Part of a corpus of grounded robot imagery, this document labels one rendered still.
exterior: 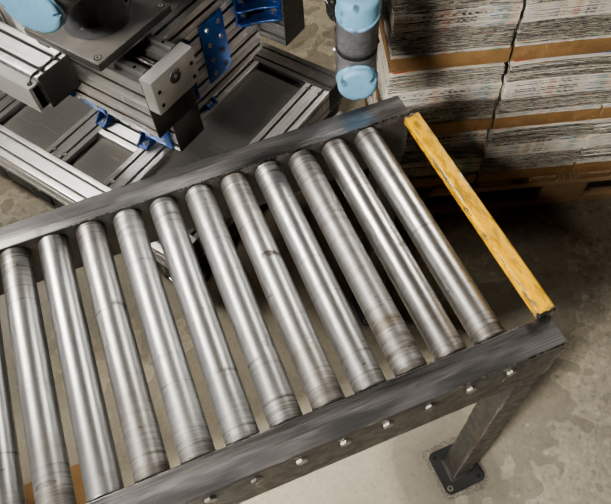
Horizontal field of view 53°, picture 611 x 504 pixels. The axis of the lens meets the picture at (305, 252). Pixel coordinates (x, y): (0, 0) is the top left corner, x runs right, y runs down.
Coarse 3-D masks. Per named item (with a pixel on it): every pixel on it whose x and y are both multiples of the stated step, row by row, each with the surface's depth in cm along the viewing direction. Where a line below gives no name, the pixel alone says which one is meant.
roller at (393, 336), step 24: (312, 168) 108; (312, 192) 106; (336, 216) 102; (336, 240) 100; (360, 264) 97; (360, 288) 95; (384, 288) 95; (384, 312) 92; (384, 336) 91; (408, 336) 91; (408, 360) 88
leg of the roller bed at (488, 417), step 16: (528, 384) 100; (496, 400) 108; (512, 400) 105; (480, 416) 119; (496, 416) 111; (464, 432) 132; (480, 432) 122; (496, 432) 124; (464, 448) 136; (480, 448) 132; (448, 464) 153; (464, 464) 142
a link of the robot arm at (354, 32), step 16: (352, 0) 101; (368, 0) 101; (336, 16) 105; (352, 16) 102; (368, 16) 102; (336, 32) 108; (352, 32) 104; (368, 32) 105; (336, 48) 111; (352, 48) 107; (368, 48) 108
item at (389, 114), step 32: (320, 128) 113; (352, 128) 112; (384, 128) 115; (224, 160) 110; (256, 160) 110; (288, 160) 112; (320, 160) 115; (128, 192) 107; (160, 192) 107; (256, 192) 116; (32, 224) 105; (64, 224) 104; (192, 224) 116; (32, 256) 106; (0, 288) 110
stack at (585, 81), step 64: (384, 0) 145; (448, 0) 132; (512, 0) 133; (576, 0) 135; (384, 64) 155; (512, 64) 148; (576, 64) 150; (512, 128) 168; (576, 128) 169; (448, 192) 189; (576, 192) 195
